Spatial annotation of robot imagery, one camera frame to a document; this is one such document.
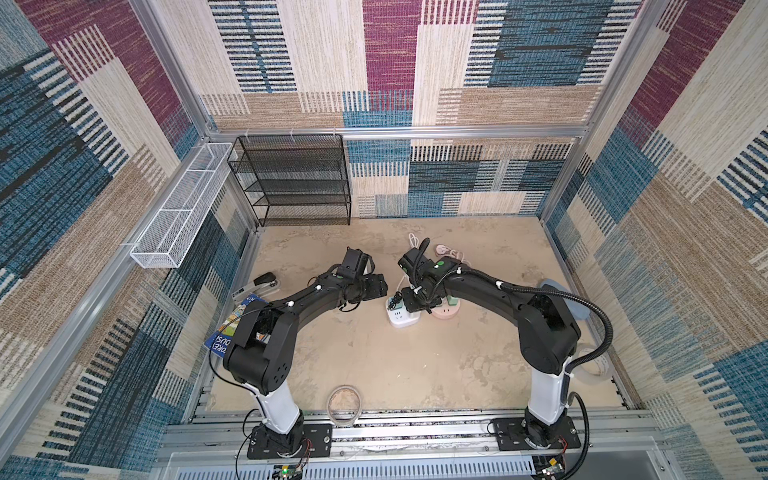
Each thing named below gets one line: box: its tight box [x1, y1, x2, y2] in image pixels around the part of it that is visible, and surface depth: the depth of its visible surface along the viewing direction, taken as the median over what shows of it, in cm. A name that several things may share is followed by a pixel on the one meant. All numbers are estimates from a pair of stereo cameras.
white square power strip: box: [385, 304, 421, 328], surface depth 93 cm
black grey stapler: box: [231, 272, 280, 299], surface depth 102 cm
